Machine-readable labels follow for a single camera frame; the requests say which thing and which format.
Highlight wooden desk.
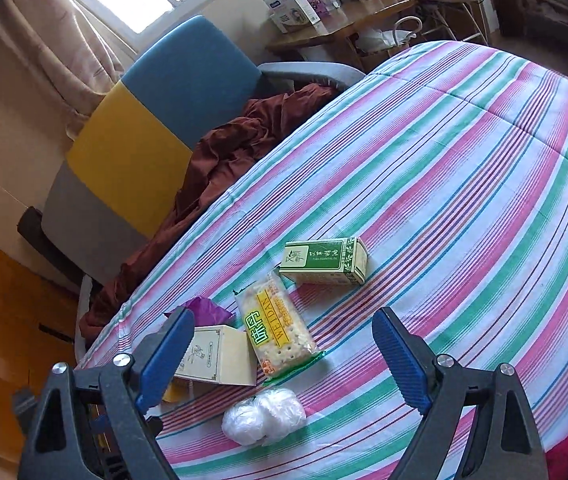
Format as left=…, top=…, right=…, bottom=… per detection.
left=266, top=0, right=419, bottom=62

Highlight white carton box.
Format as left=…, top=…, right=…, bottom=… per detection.
left=266, top=0, right=322, bottom=35

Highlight beige carton box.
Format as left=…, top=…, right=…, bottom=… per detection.
left=173, top=325, right=259, bottom=387

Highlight purple wrapper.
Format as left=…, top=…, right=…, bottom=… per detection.
left=163, top=297, right=235, bottom=336

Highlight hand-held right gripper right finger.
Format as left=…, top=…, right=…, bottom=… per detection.
left=371, top=306, right=547, bottom=480

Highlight white plastic bag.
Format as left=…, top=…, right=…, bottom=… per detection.
left=221, top=387, right=307, bottom=447
left=359, top=27, right=415, bottom=54

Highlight green and cream carton box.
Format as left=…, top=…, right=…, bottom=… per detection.
left=279, top=236, right=369, bottom=286

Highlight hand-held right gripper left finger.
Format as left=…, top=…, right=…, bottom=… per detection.
left=16, top=306, right=197, bottom=480

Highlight yellow snack packet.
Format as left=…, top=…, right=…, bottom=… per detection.
left=161, top=379, right=195, bottom=405

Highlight purple carton box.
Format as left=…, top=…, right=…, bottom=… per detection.
left=306, top=0, right=343, bottom=17

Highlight grey yellow blue chair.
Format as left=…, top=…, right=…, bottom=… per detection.
left=41, top=15, right=367, bottom=361

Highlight yellow cracker packet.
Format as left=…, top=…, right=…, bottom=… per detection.
left=234, top=271, right=325, bottom=380

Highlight maroon cloth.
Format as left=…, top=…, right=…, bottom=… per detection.
left=79, top=82, right=339, bottom=343

